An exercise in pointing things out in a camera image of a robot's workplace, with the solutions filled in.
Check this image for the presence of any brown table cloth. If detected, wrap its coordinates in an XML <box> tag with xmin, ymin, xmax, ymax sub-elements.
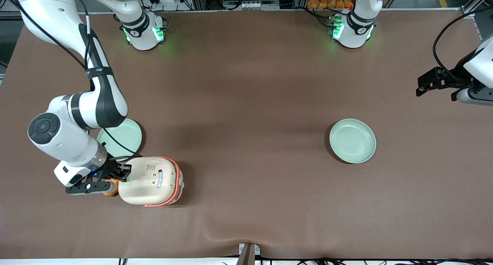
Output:
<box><xmin>0</xmin><ymin>9</ymin><xmax>493</xmax><ymax>260</ymax></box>

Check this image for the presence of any brown bread roll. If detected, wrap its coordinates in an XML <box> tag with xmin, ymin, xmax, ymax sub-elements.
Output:
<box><xmin>102</xmin><ymin>178</ymin><xmax>119</xmax><ymax>197</ymax></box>

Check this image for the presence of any pale green plate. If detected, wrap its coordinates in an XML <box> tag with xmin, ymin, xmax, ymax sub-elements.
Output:
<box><xmin>329</xmin><ymin>119</ymin><xmax>377</xmax><ymax>164</ymax></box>
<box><xmin>96</xmin><ymin>118</ymin><xmax>143</xmax><ymax>159</ymax></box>

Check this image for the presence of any brown mount bar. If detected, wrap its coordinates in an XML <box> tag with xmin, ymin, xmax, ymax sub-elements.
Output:
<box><xmin>236</xmin><ymin>244</ymin><xmax>256</xmax><ymax>265</ymax></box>

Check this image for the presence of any aluminium frame profile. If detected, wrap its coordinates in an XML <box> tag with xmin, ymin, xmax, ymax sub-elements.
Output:
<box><xmin>460</xmin><ymin>0</ymin><xmax>493</xmax><ymax>40</ymax></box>

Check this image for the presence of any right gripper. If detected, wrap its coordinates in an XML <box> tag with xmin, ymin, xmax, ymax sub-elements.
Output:
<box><xmin>54</xmin><ymin>159</ymin><xmax>132</xmax><ymax>187</ymax></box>

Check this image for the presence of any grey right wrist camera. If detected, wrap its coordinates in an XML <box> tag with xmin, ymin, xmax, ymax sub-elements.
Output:
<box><xmin>65</xmin><ymin>181</ymin><xmax>117</xmax><ymax>196</ymax></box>

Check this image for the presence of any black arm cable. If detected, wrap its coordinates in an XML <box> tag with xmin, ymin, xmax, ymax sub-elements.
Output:
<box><xmin>0</xmin><ymin>0</ymin><xmax>143</xmax><ymax>158</ymax></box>
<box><xmin>433</xmin><ymin>6</ymin><xmax>493</xmax><ymax>84</ymax></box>

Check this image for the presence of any grey metal clamp bracket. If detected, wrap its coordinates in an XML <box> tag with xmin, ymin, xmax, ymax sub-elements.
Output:
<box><xmin>239</xmin><ymin>243</ymin><xmax>261</xmax><ymax>256</ymax></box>

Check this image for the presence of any white connector block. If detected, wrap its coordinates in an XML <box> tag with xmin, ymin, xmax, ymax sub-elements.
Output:
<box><xmin>240</xmin><ymin>1</ymin><xmax>280</xmax><ymax>10</ymax></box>

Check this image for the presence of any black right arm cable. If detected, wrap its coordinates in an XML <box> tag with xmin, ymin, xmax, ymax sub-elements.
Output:
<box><xmin>0</xmin><ymin>0</ymin><xmax>143</xmax><ymax>158</ymax></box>

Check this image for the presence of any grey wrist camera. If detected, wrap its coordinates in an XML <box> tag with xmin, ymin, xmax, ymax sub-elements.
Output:
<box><xmin>451</xmin><ymin>86</ymin><xmax>493</xmax><ymax>106</ymax></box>
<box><xmin>65</xmin><ymin>181</ymin><xmax>117</xmax><ymax>196</ymax></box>

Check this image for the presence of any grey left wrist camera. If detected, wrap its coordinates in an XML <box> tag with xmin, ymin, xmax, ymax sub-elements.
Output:
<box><xmin>451</xmin><ymin>86</ymin><xmax>493</xmax><ymax>106</ymax></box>

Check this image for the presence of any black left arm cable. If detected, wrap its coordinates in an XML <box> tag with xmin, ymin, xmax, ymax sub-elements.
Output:
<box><xmin>433</xmin><ymin>6</ymin><xmax>493</xmax><ymax>84</ymax></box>

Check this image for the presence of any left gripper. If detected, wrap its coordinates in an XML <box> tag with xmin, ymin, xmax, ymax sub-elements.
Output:
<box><xmin>416</xmin><ymin>37</ymin><xmax>493</xmax><ymax>98</ymax></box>

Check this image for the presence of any cream rice cooker orange trim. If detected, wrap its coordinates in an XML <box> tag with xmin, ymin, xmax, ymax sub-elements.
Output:
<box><xmin>118</xmin><ymin>156</ymin><xmax>184</xmax><ymax>208</ymax></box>

